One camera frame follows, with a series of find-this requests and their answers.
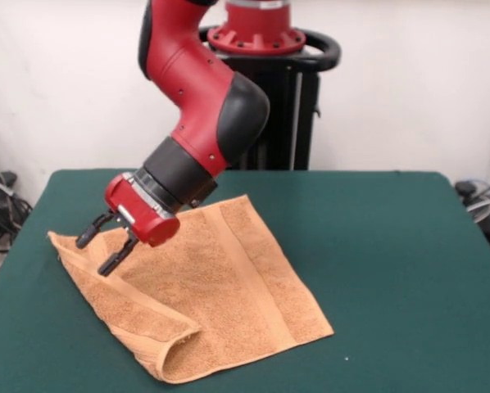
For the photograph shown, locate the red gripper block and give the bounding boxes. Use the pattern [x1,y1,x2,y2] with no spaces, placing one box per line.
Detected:
[75,172,181,278]

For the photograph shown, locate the tan terry towel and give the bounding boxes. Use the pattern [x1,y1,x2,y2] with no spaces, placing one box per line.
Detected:
[47,194,335,385]

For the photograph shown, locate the dark green table cloth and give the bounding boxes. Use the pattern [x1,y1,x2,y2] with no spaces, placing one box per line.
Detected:
[0,169,490,393]

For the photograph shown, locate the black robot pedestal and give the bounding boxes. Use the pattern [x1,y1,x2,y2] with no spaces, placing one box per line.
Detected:
[197,26,343,171]

